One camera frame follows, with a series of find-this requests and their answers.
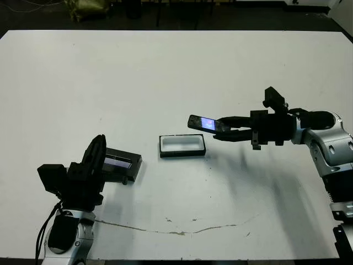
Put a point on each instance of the black handheld camera with screen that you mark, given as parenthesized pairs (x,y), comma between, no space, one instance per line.
(207,123)

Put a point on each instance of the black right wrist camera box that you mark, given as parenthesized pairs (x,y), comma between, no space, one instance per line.
(274,98)

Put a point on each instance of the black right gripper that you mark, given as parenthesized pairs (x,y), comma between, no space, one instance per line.
(275,128)

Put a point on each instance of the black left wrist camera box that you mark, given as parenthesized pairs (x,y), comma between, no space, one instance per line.
(52,178)

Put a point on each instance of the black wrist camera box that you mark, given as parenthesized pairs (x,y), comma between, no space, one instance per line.
(274,98)
(52,178)

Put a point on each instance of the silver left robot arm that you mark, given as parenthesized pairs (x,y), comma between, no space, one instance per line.
(71,240)

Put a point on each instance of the black box lid with window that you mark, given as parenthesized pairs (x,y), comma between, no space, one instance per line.
(129,168)

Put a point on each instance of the crumpled plastic bag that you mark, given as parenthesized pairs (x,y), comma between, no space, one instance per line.
(86,9)

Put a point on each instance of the black box base white insert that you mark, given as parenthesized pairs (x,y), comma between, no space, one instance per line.
(182,153)

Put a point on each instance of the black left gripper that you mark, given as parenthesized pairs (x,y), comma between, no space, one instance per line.
(82,190)

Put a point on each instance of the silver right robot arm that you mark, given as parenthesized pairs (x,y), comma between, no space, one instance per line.
(328,149)

